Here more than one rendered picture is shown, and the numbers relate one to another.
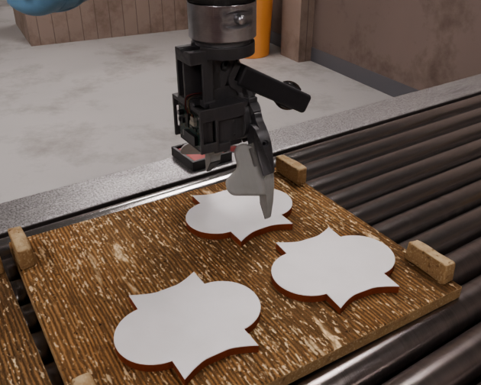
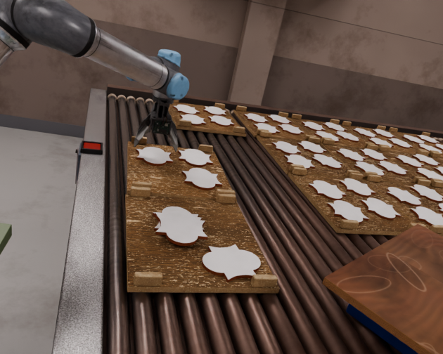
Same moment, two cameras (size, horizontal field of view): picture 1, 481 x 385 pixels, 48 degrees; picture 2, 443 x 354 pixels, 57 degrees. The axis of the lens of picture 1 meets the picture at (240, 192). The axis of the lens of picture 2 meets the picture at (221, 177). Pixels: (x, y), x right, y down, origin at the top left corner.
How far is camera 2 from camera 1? 1.28 m
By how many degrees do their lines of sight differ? 67
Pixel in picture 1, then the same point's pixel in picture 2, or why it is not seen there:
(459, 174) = not seen: hidden behind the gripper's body
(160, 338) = (206, 182)
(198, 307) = (198, 175)
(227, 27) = not seen: hidden behind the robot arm
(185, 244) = (162, 168)
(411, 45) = not seen: outside the picture
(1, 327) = (178, 200)
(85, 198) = (97, 175)
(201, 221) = (155, 161)
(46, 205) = (92, 183)
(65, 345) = (195, 194)
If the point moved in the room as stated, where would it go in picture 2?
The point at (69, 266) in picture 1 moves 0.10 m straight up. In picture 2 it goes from (156, 185) to (160, 156)
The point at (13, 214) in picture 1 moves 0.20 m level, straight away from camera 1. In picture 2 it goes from (91, 190) to (21, 181)
